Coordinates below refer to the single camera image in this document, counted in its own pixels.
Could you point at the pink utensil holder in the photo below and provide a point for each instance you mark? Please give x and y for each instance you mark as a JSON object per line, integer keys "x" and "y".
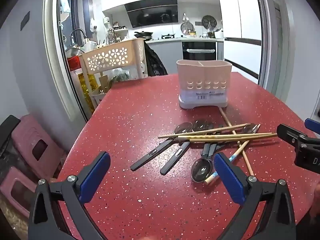
{"x": 202, "y": 75}

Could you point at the glass kettle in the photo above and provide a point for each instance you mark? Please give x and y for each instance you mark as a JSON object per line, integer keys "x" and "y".
{"x": 111, "y": 37}

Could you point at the yellow cooking oil bottle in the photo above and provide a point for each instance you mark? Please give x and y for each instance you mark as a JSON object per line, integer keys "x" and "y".
{"x": 86, "y": 87}

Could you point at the black wok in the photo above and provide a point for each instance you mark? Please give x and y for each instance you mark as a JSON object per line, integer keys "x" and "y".
{"x": 143, "y": 33}

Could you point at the metal kitchen faucet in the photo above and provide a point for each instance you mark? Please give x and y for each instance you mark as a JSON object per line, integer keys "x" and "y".
{"x": 71, "y": 36}

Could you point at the bag of green vegetables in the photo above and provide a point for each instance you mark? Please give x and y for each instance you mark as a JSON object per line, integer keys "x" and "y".
{"x": 120, "y": 76}

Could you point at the black range hood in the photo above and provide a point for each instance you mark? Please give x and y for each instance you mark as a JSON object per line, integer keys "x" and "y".
{"x": 150, "y": 12}

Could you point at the round divided metal tray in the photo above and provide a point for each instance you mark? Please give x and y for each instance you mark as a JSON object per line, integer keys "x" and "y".
{"x": 208, "y": 21}

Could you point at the red container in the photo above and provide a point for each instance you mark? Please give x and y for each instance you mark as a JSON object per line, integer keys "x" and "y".
{"x": 73, "y": 63}

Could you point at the dark wall switch panel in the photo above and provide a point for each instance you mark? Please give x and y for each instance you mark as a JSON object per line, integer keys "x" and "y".
{"x": 25, "y": 20}

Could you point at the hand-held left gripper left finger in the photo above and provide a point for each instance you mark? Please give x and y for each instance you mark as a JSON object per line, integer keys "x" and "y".
{"x": 96, "y": 177}

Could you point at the steel bowl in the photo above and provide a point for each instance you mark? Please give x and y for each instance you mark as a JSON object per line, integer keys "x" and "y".
{"x": 73, "y": 51}

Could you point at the round metal strainer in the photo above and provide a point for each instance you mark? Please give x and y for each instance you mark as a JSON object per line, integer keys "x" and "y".
{"x": 187, "y": 27}

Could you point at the cream flower-cutout storage cart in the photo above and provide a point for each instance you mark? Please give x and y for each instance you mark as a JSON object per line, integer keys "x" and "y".
{"x": 107, "y": 48}

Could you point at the gas stove burner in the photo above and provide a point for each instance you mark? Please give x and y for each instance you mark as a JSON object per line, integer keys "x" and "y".
{"x": 168, "y": 37}

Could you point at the grey sliding door frame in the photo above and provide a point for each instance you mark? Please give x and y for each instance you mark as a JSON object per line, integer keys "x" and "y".
{"x": 53, "y": 55}

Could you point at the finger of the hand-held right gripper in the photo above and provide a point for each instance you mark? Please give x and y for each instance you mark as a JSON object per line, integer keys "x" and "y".
{"x": 287, "y": 132}
{"x": 312, "y": 124}

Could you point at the white plastic bag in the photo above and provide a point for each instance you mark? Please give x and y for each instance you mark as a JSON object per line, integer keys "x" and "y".
{"x": 93, "y": 26}

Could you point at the white refrigerator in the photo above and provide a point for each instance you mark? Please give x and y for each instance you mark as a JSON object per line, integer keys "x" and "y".
{"x": 247, "y": 17}

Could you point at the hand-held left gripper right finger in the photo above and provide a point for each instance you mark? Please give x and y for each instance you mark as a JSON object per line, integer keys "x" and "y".
{"x": 228, "y": 177}

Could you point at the grey kitchen counter cabinets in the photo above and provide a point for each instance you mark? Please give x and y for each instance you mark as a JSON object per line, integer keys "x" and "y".
{"x": 172, "y": 55}

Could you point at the white spice shelf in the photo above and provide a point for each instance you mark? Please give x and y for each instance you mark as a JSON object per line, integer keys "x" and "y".
{"x": 121, "y": 31}

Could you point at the black plastic bag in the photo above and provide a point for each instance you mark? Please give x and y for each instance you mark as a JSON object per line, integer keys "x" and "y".
{"x": 153, "y": 62}

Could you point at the black built-in oven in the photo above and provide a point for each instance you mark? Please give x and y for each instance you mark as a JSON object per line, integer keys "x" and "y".
{"x": 198, "y": 47}

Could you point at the blue patterned bamboo chopstick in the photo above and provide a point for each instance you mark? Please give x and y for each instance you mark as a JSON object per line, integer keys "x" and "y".
{"x": 236, "y": 153}

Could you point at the pink plastic stool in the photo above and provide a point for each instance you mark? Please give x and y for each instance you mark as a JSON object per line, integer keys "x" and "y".
{"x": 10, "y": 180}
{"x": 30, "y": 135}

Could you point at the hanging light cloth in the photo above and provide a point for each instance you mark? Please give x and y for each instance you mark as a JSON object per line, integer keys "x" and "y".
{"x": 63, "y": 5}

